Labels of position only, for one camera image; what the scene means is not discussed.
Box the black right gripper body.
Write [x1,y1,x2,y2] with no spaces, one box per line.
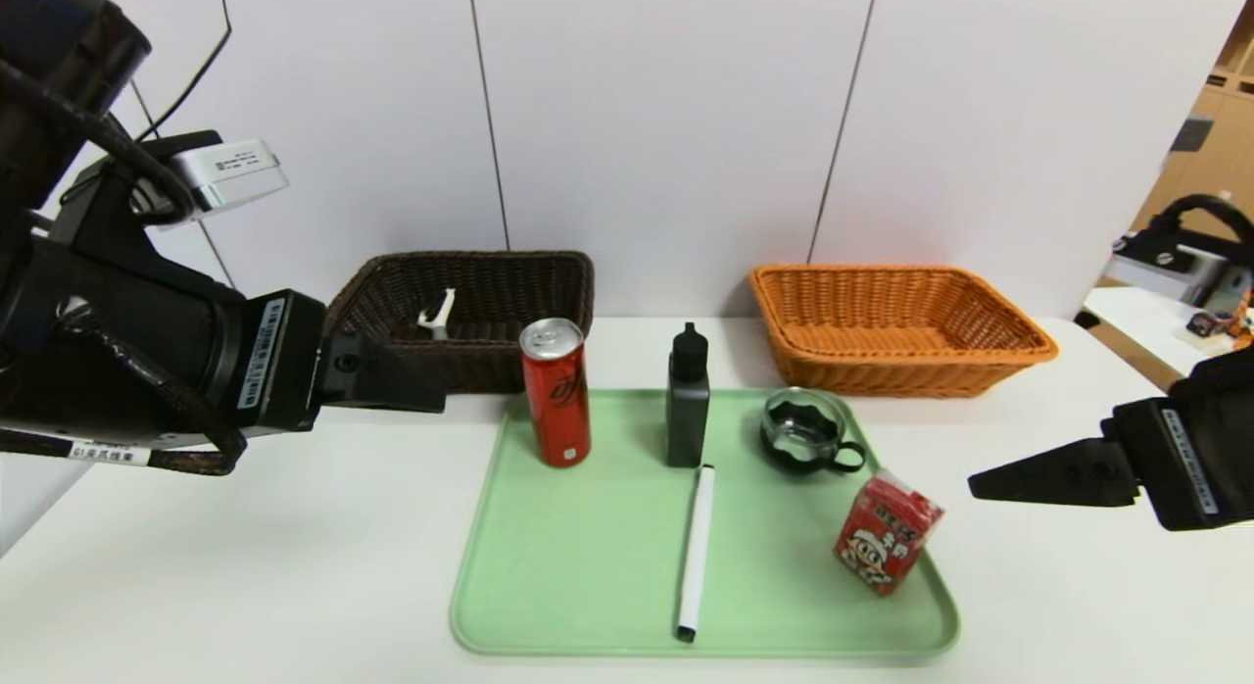
[1100,347,1254,532]

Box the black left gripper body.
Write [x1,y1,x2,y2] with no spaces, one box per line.
[42,238,328,452]

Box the white peeler grey handle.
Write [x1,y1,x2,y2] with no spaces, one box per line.
[416,288,458,340]

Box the red soda can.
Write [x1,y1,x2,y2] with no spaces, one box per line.
[519,318,592,468]

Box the red cartoon milk carton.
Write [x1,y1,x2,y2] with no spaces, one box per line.
[834,469,945,596]

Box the black squeeze bottle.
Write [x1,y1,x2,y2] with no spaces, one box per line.
[665,322,711,468]

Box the dark brown wicker basket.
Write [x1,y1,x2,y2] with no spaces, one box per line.
[323,251,596,395]

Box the orange wicker basket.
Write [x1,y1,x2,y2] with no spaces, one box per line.
[749,264,1059,399]

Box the glass cup black holder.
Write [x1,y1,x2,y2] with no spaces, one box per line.
[760,387,867,475]

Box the light green plastic tray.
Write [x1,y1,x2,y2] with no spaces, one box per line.
[449,388,960,658]

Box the white marker black cap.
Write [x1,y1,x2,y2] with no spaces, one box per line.
[675,464,715,643]

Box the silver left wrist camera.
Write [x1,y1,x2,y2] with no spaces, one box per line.
[147,135,291,226]

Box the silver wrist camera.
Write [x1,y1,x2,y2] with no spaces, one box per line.
[147,135,291,226]
[1105,228,1245,313]

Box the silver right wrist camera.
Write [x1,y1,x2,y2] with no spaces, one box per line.
[1105,228,1245,313]

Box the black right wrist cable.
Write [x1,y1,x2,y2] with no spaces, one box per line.
[1146,192,1254,269]

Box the thin black left camera cable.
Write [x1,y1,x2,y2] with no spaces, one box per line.
[135,0,234,142]

